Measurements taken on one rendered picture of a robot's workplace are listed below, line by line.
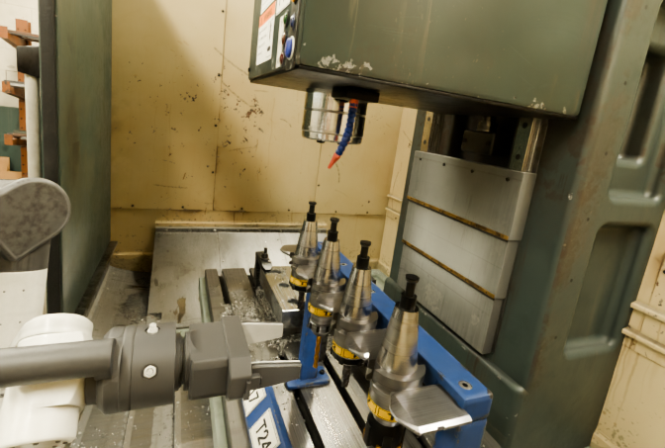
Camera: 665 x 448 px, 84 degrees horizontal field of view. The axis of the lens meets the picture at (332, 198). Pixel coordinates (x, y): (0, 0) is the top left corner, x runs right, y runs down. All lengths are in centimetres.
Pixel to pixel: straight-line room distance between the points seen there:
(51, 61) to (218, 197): 104
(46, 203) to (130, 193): 128
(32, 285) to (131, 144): 127
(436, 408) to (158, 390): 28
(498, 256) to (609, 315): 41
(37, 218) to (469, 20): 77
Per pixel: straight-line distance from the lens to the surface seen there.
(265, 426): 77
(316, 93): 92
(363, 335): 51
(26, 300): 73
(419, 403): 43
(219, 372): 47
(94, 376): 46
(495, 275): 111
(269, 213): 204
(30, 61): 123
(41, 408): 48
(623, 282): 134
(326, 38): 63
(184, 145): 192
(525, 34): 86
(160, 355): 47
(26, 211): 69
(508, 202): 106
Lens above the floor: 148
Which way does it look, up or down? 11 degrees down
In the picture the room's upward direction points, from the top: 7 degrees clockwise
